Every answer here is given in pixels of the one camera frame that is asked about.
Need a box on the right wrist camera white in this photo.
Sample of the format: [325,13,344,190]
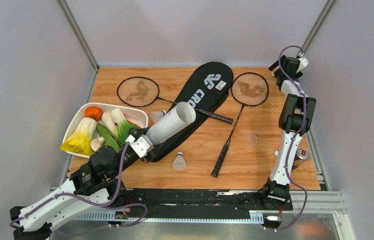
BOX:
[296,52,309,73]

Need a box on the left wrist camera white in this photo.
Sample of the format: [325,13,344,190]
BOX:
[126,134,154,159]

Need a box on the white mushroom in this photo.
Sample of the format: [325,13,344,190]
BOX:
[90,136,105,152]

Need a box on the right badminton racket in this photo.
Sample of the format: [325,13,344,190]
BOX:
[211,72,269,178]

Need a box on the black racket bag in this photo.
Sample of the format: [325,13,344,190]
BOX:
[143,61,234,163]

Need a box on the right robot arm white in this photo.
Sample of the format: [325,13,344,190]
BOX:
[260,53,316,209]

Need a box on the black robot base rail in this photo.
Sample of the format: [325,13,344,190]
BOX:
[110,188,293,220]

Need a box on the white shuttlecock tube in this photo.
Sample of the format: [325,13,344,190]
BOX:
[145,102,196,146]

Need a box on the small orange pumpkin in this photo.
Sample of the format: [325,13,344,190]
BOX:
[85,106,103,121]

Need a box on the yellow napa cabbage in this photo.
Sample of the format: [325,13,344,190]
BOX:
[60,117,97,156]

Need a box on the left badminton racket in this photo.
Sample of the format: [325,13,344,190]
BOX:
[117,76,233,124]

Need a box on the green bok choy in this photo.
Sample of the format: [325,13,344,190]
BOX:
[111,107,139,144]

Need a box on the white plastic tray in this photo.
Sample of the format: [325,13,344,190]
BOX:
[62,102,149,144]

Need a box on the energy drink can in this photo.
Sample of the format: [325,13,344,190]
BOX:
[292,148,310,170]

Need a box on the badminton racket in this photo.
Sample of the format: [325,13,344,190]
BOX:
[117,76,233,124]
[211,72,269,178]

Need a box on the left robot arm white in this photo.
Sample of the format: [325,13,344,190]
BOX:
[10,127,156,240]

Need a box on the white bok choy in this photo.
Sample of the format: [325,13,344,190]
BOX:
[102,111,119,138]

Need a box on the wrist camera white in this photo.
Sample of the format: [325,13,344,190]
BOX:
[296,52,309,73]
[126,134,154,159]

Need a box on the shuttlecock beside tray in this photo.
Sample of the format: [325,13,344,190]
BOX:
[150,110,167,123]

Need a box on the clear plastic tube lid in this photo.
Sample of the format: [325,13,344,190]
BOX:
[244,133,258,147]

